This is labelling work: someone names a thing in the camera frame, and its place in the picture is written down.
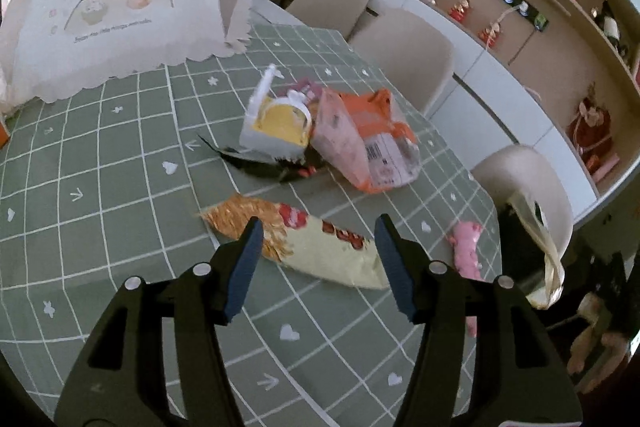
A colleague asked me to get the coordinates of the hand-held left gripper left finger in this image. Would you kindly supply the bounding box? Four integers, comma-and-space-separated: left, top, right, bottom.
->
54, 216, 265, 427

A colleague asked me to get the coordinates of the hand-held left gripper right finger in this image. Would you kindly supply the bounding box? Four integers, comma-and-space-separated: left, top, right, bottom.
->
375, 213, 583, 427

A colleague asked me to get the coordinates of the pink wrapper strip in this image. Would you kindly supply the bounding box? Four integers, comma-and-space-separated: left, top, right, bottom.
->
446, 221, 485, 338

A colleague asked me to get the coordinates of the pale yellow snack bag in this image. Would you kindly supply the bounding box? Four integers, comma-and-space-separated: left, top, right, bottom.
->
200, 196, 391, 291

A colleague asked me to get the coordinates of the person's right hand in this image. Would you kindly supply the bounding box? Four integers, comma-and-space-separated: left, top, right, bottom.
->
569, 294, 632, 394

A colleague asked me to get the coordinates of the black wrapper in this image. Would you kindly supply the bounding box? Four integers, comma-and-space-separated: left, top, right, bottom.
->
197, 134, 321, 183

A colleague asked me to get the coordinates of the orange snack bag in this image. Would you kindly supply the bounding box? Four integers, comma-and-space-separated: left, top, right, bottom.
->
312, 88, 422, 194

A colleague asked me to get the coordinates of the green checked tablecloth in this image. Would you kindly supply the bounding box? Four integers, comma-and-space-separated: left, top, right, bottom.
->
0, 24, 503, 427

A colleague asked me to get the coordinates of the white yellow box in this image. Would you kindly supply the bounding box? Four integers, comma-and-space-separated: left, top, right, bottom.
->
239, 64, 317, 160

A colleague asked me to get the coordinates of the beige dining chair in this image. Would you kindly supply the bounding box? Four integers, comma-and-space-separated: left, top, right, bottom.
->
286, 0, 374, 40
470, 144, 576, 254
348, 9, 455, 114

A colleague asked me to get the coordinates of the pink white packet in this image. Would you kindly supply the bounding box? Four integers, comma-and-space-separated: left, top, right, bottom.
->
292, 78, 326, 106

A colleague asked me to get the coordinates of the white sideboard cabinet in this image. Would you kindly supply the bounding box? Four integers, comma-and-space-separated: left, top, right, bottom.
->
345, 0, 601, 228

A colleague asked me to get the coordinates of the large red doll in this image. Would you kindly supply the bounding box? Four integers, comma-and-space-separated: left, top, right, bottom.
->
567, 82, 621, 168

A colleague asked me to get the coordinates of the small red figurine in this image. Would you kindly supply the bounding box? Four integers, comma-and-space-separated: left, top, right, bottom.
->
448, 0, 471, 24
479, 23, 501, 49

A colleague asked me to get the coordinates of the white printed food cover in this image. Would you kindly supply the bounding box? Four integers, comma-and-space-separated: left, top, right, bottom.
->
0, 0, 254, 106

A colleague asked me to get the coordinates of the wine bottle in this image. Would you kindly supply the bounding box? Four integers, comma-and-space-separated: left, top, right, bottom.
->
597, 0, 629, 58

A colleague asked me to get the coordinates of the white cable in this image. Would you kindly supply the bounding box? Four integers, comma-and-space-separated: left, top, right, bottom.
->
482, 4, 527, 54

